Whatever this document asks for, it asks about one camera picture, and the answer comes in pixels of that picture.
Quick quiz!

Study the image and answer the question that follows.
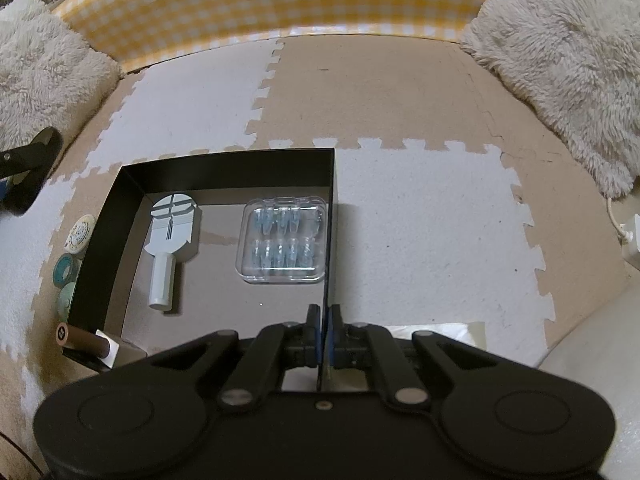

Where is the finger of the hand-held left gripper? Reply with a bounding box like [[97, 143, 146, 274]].
[[0, 127, 64, 217]]

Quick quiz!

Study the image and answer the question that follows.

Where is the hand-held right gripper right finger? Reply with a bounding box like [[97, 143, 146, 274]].
[[325, 304, 501, 407]]

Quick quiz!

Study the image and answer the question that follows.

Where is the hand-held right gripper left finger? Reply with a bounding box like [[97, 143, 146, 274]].
[[147, 304, 323, 409]]

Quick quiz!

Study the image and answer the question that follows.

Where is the round white tin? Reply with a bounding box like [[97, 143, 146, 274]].
[[64, 213, 96, 252]]

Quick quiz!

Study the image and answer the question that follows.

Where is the clear plastic case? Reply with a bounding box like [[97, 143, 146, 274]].
[[235, 195, 328, 286]]

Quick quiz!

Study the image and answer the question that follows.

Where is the teal tape roll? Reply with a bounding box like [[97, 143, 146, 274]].
[[51, 254, 82, 287]]

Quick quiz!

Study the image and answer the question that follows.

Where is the round green tin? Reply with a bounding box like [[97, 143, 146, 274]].
[[56, 281, 77, 315]]

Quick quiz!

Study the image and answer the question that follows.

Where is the brown lipstick tube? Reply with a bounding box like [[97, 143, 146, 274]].
[[56, 324, 112, 358]]

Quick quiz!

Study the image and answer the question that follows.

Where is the black cardboard box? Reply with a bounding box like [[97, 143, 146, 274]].
[[61, 147, 340, 395]]

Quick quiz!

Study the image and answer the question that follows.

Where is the white cube charger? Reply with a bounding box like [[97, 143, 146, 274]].
[[95, 330, 148, 368]]

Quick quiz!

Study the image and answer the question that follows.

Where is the white fluffy pillow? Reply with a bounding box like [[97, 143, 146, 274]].
[[459, 0, 640, 200], [0, 0, 125, 153]]

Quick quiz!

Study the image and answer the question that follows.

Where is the beige white foam puzzle mat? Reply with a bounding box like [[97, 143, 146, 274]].
[[0, 35, 640, 461]]

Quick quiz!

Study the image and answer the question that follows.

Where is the yellow checked bed sheet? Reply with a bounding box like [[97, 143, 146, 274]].
[[50, 0, 513, 75]]

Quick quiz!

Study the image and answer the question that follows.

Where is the person's light trouser leg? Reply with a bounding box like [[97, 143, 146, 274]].
[[537, 280, 640, 480]]

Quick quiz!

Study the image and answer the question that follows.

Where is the white power strip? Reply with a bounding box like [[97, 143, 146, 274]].
[[620, 214, 640, 272]]

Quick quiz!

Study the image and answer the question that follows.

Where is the white power cable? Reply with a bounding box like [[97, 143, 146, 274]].
[[606, 195, 632, 243]]

